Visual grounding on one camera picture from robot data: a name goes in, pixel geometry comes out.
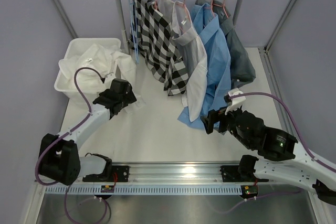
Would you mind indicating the light grey white shirt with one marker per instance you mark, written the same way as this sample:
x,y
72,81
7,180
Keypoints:
x,y
194,55

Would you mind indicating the aluminium frame post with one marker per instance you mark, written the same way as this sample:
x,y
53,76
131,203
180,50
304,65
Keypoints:
x,y
283,18
64,17

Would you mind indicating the left aluminium frame post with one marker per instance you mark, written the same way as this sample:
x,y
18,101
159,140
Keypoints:
x,y
64,17

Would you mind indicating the black white checkered shirt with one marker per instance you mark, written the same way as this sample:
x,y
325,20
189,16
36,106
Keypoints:
x,y
160,53

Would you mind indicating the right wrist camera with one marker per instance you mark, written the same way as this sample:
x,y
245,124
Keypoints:
x,y
234,100

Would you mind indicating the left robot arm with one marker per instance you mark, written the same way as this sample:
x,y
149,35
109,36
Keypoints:
x,y
59,157

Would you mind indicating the light blue slotted cable duct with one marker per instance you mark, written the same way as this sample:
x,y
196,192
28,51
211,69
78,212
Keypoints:
x,y
124,189

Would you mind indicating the dark grey shirt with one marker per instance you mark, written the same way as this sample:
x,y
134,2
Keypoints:
x,y
241,70

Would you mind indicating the blue wire hanger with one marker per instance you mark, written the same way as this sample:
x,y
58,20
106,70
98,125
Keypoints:
x,y
134,29

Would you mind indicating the blue shirt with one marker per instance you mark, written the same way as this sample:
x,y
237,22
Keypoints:
x,y
206,24

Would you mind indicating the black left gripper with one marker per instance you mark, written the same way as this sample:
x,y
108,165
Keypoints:
x,y
129,96

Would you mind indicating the right aluminium frame post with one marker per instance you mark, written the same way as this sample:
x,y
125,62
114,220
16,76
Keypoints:
x,y
283,18

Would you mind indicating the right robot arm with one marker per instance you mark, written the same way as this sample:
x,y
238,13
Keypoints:
x,y
280,155

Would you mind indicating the aluminium mounting rail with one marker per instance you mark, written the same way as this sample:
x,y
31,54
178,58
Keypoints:
x,y
183,174

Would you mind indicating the white plastic basket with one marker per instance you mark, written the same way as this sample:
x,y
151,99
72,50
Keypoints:
x,y
95,53

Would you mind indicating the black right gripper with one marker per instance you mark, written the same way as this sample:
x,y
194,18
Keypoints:
x,y
213,116

